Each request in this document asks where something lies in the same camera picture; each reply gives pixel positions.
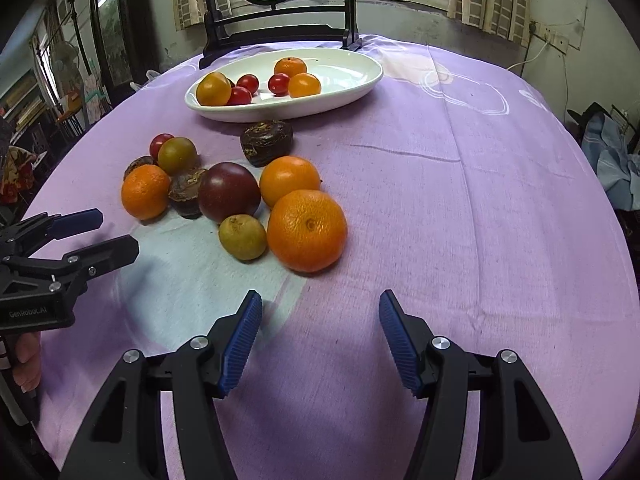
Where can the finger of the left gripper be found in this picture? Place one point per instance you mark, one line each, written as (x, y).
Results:
(104, 257)
(76, 223)

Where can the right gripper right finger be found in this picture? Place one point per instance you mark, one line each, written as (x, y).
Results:
(519, 436)

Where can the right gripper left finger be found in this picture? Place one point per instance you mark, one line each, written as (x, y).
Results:
(121, 435)

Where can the yellow-orange oval tomato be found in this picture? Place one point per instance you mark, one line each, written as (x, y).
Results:
(214, 90)

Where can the tiny red cherry tomato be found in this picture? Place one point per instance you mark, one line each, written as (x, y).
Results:
(278, 84)

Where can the small orange tomato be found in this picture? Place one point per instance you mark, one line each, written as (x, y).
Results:
(303, 84)

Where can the small mandarin orange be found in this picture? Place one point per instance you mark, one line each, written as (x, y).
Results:
(290, 66)

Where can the person left hand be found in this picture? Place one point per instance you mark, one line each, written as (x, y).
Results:
(27, 370)

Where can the large orange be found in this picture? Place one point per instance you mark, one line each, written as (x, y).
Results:
(144, 192)

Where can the large dark passion fruit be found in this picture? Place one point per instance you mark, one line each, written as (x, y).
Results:
(138, 162)

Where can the yellow-green lemon fruit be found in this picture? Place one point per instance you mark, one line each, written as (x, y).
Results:
(177, 155)

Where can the dark purple plum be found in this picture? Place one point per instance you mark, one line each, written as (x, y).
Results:
(227, 189)

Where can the small green fruit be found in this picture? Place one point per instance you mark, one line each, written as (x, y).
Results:
(243, 237)

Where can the white plastic bag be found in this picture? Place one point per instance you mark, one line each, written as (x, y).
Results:
(150, 76)

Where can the dark wrinkled passion fruit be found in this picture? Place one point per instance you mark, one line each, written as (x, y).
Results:
(264, 142)

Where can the oval orange tomato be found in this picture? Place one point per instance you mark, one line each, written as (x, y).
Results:
(285, 175)

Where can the big mandarin orange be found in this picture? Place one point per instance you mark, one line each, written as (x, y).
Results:
(307, 231)

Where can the purple tablecloth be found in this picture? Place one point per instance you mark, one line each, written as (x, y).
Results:
(463, 194)

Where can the blue clothes pile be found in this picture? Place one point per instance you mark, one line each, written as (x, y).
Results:
(618, 172)

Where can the white oval plate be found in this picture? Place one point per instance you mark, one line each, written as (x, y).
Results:
(345, 78)

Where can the wall power socket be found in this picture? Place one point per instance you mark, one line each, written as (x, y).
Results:
(550, 36)

